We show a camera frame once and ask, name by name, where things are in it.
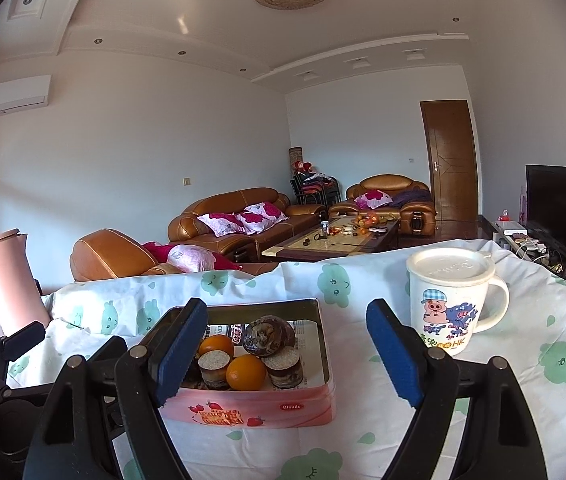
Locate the printed paper liner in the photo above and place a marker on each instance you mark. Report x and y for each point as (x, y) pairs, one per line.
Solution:
(308, 355)

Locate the tall patterned vase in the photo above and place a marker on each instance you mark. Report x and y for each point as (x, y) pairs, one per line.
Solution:
(296, 160)

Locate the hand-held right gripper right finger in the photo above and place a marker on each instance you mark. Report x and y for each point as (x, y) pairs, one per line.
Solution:
(393, 360)

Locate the white air conditioner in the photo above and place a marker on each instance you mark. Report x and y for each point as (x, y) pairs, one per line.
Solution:
(15, 95)

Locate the white cartoon mug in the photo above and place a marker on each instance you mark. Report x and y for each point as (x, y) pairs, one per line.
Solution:
(443, 320)

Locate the brown wooden door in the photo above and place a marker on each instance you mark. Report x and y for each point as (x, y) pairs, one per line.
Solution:
(450, 160)

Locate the pink electric kettle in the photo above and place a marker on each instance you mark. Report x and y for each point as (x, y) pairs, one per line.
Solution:
(10, 280)

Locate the floral pillow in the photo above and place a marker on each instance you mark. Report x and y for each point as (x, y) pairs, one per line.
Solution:
(374, 199)
(263, 216)
(220, 224)

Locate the square ceiling panel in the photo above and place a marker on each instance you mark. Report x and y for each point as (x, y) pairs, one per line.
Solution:
(29, 4)

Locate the pink tin box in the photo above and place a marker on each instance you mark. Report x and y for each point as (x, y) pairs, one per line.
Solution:
(273, 405)

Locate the white cloud print tablecloth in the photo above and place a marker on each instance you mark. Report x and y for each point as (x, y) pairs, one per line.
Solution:
(513, 400)

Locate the long brown leather sofa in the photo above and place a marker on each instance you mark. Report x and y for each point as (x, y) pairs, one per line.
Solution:
(223, 200)

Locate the black flat television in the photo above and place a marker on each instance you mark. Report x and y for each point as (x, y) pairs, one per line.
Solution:
(553, 205)

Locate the wooden coffee table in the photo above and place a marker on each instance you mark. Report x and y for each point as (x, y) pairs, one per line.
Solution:
(313, 247)

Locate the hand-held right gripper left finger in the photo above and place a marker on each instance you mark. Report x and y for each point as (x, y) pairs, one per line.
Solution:
(178, 360)

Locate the large orange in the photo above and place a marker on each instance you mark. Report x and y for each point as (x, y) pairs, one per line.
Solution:
(246, 372)

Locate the dark purple blanket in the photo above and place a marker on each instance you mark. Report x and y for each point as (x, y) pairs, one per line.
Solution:
(413, 196)

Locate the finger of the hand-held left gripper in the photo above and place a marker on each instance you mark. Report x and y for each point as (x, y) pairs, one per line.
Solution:
(113, 349)
(25, 341)

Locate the low television stand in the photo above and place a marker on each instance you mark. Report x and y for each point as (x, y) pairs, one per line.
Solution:
(505, 237)

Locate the brown leather armchair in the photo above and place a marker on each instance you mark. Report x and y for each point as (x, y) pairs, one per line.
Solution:
(388, 182)

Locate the pale pink pillow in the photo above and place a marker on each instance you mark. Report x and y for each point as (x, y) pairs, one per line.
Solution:
(190, 257)

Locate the white mug lid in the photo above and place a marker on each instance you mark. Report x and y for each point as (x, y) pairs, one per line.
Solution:
(450, 262)

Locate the small orange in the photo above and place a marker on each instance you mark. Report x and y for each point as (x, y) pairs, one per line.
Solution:
(216, 345)

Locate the stacked chairs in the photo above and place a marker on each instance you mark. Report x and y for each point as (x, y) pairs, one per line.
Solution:
(315, 189)

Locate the heap of small oranges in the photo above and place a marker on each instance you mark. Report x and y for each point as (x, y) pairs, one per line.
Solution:
(367, 219)

